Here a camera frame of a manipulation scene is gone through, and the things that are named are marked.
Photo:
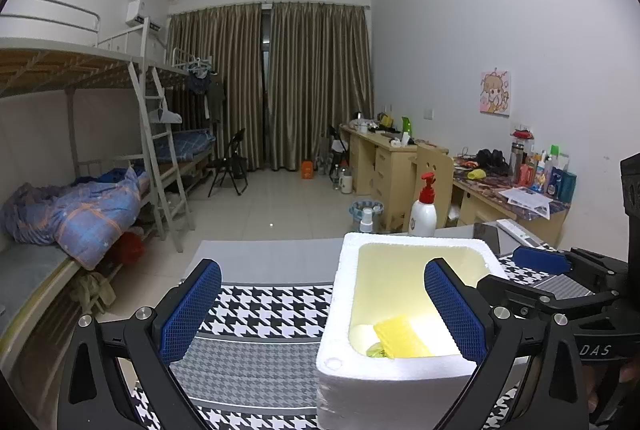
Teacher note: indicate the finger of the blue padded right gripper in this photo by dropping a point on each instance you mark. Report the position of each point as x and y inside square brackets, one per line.
[464, 313]

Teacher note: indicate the blue tipped left gripper right finger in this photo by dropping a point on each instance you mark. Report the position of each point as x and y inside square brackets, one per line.
[550, 262]

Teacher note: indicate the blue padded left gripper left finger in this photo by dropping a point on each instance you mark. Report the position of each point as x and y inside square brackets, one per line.
[183, 309]

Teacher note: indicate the yellow foam mesh sheet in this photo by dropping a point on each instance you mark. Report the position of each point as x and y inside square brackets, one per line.
[398, 339]

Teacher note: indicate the green floral plastic bag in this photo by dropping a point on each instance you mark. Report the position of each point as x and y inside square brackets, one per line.
[377, 351]

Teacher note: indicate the white papers on desk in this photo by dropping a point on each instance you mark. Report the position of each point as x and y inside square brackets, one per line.
[528, 200]

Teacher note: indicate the dark teal box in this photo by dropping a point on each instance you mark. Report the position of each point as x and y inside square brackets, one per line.
[565, 187]

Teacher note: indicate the houndstooth table mat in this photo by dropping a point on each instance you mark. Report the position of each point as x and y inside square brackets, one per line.
[252, 363]

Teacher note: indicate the white foam box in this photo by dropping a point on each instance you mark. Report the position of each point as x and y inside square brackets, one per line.
[380, 277]

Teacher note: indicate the white bottle red pump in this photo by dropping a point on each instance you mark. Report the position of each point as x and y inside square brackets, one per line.
[423, 216]

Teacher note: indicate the yellow object on desk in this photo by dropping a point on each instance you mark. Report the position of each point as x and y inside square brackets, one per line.
[476, 175]

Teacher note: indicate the blue checked quilt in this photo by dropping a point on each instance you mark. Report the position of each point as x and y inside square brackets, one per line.
[84, 220]

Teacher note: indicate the pet food bowl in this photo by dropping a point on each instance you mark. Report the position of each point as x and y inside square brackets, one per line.
[357, 208]

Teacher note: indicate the wooden smiley chair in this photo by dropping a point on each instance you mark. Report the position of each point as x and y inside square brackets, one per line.
[437, 161]

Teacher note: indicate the black folding chair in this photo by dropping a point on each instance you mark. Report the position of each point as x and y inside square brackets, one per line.
[232, 164]

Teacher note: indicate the light wooden desk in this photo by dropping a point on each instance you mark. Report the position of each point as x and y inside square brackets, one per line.
[391, 175]

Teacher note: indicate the orange container on floor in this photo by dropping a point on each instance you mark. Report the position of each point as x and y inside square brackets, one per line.
[307, 169]

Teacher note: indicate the white metal bunk bed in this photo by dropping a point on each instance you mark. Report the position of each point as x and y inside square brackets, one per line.
[48, 66]

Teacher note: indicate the brown striped curtains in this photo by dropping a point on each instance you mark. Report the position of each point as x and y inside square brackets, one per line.
[286, 88]

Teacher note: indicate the pink cartoon wall picture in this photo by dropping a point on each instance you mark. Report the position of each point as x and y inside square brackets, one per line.
[495, 93]

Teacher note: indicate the white wall air conditioner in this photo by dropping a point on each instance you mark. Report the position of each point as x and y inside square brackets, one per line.
[136, 13]

